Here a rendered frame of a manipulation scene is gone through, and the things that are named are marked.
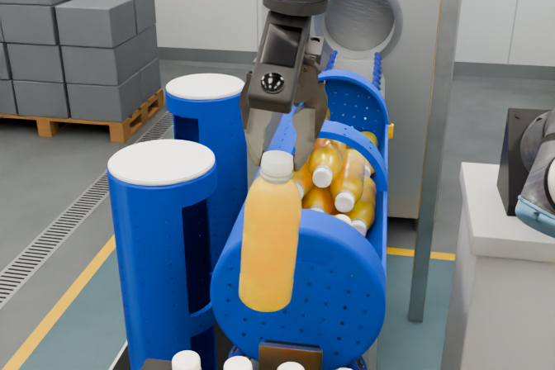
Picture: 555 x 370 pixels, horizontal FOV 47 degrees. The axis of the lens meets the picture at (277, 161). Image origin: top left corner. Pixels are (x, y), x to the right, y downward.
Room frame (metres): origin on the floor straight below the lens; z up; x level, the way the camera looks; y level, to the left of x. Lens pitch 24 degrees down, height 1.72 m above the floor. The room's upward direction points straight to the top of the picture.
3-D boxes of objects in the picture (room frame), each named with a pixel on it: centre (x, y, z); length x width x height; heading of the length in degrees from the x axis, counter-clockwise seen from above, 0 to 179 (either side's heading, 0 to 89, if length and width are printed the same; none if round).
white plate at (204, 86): (2.20, 0.26, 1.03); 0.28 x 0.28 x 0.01
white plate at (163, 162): (1.54, 0.30, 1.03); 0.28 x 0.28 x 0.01
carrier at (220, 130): (2.20, 0.26, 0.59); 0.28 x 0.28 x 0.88
